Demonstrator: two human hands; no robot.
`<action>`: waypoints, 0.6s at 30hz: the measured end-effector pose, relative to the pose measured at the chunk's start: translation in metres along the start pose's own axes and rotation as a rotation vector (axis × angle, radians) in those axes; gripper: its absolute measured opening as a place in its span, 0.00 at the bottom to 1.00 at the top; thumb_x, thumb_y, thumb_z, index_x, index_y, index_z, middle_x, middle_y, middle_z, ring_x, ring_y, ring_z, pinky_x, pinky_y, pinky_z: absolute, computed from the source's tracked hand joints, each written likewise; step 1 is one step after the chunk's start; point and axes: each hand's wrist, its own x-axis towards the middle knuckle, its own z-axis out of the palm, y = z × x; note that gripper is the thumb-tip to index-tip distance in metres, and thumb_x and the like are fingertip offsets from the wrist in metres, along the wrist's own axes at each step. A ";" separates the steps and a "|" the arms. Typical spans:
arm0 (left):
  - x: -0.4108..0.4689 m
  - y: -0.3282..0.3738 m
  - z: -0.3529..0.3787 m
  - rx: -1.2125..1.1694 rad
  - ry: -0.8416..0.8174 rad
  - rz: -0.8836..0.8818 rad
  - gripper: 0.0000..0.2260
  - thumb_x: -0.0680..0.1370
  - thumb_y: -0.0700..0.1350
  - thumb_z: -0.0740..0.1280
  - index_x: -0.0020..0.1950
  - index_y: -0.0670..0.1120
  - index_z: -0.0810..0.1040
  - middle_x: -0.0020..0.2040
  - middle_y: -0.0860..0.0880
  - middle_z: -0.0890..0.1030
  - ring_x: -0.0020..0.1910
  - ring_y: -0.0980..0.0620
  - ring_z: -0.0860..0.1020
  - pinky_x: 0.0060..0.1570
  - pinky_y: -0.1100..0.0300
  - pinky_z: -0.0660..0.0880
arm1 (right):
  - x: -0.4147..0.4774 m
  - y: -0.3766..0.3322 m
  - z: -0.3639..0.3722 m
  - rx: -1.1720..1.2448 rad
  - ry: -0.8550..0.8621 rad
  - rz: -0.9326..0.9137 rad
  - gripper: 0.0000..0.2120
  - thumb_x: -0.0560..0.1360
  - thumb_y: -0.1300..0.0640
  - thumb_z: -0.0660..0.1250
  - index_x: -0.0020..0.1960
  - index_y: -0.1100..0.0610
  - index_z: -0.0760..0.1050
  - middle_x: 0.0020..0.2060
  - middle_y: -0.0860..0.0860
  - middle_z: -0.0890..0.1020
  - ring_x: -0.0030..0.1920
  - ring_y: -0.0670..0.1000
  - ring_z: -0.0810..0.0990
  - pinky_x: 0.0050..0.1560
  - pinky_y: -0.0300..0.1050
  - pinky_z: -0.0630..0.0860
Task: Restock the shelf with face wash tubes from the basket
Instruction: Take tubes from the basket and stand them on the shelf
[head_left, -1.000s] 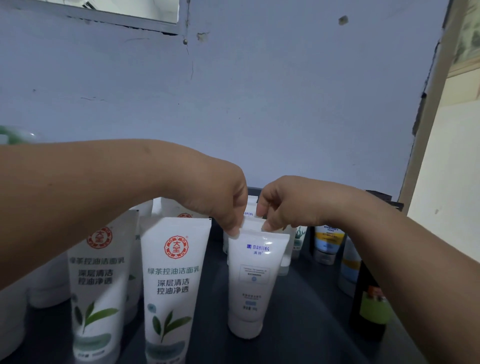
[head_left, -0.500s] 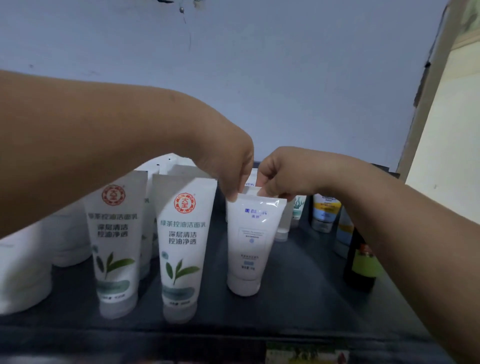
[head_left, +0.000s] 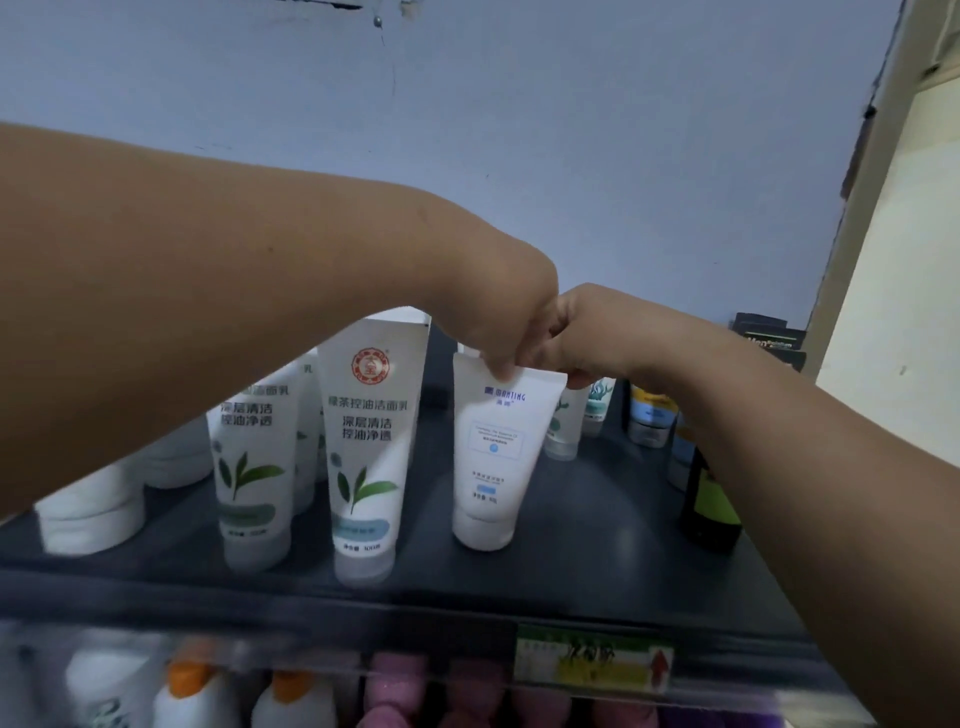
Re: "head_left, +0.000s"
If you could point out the person's right hand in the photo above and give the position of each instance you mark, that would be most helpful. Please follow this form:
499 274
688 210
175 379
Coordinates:
622 337

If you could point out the person's left hand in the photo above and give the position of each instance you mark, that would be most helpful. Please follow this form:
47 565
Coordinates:
495 292

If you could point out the row of green-leaf tubes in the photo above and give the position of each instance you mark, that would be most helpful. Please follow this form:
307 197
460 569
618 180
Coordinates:
367 450

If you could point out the dark grey shelf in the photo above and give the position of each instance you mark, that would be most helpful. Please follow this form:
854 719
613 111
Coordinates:
600 540

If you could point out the rows of plain white tubes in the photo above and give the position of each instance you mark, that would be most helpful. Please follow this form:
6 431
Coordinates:
90 517

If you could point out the person's left forearm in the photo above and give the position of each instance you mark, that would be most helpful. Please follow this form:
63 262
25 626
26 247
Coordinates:
187 300

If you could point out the person's right forearm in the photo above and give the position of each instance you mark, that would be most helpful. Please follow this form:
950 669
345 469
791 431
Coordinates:
840 525

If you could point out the white board panel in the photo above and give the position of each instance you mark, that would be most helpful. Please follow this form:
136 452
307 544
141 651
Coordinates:
900 300

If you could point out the green yellow price tag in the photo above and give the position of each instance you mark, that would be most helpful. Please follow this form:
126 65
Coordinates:
592 660

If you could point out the grey framed window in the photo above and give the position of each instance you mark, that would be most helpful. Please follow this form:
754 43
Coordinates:
322 3

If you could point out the white cleaner bottle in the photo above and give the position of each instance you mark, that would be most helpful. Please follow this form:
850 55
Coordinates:
112 682

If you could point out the wooden door frame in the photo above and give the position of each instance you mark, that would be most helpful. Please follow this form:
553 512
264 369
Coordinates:
862 187

